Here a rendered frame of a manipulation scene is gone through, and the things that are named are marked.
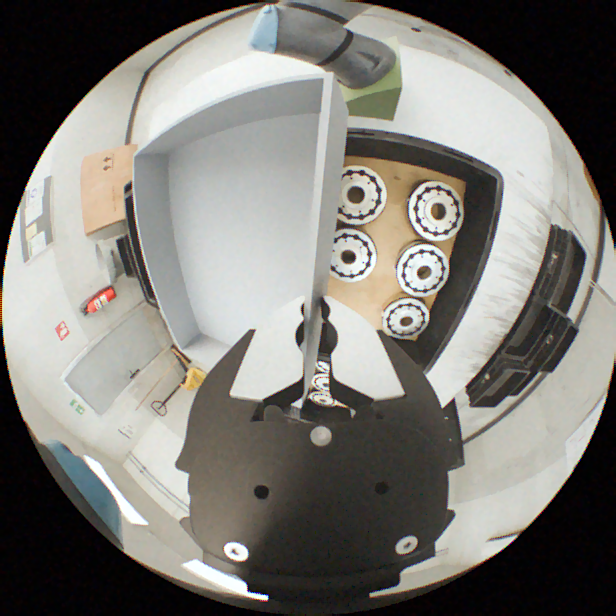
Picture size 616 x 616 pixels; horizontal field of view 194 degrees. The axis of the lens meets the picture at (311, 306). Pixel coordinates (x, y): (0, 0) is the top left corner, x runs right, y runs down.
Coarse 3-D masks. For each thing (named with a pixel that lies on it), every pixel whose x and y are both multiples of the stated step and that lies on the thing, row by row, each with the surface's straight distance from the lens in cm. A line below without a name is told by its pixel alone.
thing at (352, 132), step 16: (352, 128) 27; (416, 144) 27; (432, 144) 29; (464, 160) 30; (480, 160) 31; (496, 176) 32; (496, 192) 32; (496, 208) 32; (496, 224) 32; (480, 256) 31; (480, 272) 32; (464, 304) 33; (448, 336) 36; (320, 352) 38
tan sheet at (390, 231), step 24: (384, 168) 36; (408, 168) 37; (360, 192) 35; (408, 192) 36; (384, 216) 35; (432, 216) 37; (384, 240) 36; (408, 240) 36; (384, 264) 37; (336, 288) 39; (360, 288) 39; (384, 288) 39; (360, 312) 42
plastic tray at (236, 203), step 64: (192, 128) 19; (256, 128) 17; (320, 128) 10; (192, 192) 22; (256, 192) 16; (320, 192) 9; (192, 256) 24; (256, 256) 17; (320, 256) 10; (192, 320) 30; (256, 320) 21; (320, 320) 16
